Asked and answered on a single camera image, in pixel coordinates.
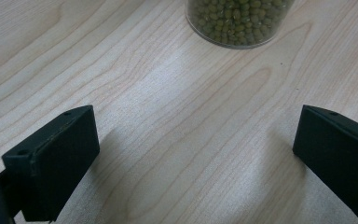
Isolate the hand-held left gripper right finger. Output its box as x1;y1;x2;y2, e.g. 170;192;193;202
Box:
292;104;358;223

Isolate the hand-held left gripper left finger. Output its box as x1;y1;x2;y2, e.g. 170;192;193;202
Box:
1;105;101;223

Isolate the glass jar of green beans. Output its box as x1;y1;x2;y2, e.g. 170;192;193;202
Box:
185;0;296;50

